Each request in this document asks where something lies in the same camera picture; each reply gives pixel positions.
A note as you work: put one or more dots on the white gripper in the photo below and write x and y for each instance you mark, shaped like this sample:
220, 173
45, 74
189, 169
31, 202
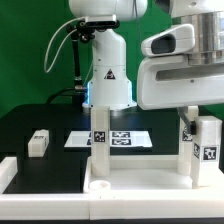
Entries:
169, 82

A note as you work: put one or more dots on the white desk top tray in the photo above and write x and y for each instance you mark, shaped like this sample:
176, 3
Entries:
149, 173

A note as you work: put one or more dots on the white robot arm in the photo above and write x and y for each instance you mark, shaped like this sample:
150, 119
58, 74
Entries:
109, 85

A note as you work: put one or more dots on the fiducial marker sheet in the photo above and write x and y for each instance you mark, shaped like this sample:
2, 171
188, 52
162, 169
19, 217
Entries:
117, 139

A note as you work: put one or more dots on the white front fence bar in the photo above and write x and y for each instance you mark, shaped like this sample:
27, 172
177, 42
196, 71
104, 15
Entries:
117, 205

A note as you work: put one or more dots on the white left fence block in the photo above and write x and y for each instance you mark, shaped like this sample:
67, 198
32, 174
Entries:
8, 170

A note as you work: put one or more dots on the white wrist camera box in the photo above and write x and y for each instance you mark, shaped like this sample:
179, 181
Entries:
177, 39

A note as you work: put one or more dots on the black camera pole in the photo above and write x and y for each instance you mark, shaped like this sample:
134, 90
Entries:
79, 89

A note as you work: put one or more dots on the black camera on pole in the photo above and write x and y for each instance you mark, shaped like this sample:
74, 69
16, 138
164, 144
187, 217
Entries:
85, 28

